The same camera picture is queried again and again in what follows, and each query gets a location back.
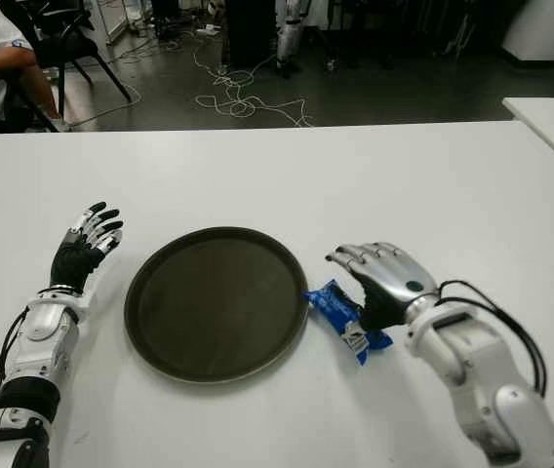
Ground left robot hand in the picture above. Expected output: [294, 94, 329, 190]
[50, 200, 126, 296]

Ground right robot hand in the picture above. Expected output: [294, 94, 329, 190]
[324, 241, 439, 331]

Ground blue Oreo cookie packet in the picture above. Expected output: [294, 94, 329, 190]
[302, 278, 394, 366]

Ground round dark brown tray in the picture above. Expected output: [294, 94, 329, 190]
[123, 226, 309, 384]

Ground black chair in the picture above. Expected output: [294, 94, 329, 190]
[6, 0, 133, 132]

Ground white side table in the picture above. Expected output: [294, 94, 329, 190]
[500, 96, 554, 181]

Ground white board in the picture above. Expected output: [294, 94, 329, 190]
[94, 0, 135, 45]

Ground white humanoid robot legs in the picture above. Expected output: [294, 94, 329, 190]
[275, 0, 313, 79]

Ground black cabinet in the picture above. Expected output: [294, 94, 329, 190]
[225, 0, 278, 69]

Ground white curved panel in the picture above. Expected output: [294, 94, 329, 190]
[500, 0, 554, 62]

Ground tangled white floor cable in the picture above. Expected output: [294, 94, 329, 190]
[192, 28, 316, 129]

